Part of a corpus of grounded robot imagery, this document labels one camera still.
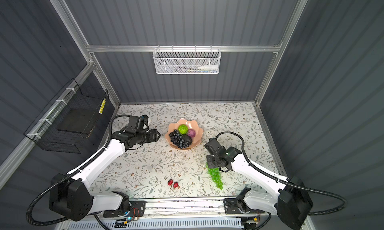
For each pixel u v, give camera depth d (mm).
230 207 731
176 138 914
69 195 400
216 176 809
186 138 953
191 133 963
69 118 738
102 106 836
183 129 962
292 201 393
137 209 722
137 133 637
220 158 608
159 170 866
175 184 802
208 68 867
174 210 740
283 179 429
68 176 428
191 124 1027
